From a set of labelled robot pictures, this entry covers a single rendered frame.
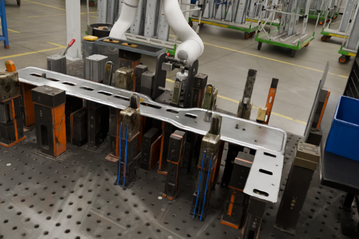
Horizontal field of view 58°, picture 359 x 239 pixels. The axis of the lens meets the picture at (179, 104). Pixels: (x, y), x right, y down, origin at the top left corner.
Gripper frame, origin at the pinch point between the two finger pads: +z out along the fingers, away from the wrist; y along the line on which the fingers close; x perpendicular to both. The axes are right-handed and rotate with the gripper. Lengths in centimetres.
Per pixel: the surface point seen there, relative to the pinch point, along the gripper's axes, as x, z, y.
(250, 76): 62, 3, -72
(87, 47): 26.3, -29.2, 10.2
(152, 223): 107, 35, -24
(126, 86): 52, -6, -13
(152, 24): -384, -10, 71
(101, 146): 62, 17, 8
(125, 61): 31.9, -15.8, -9.8
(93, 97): 70, -10, -3
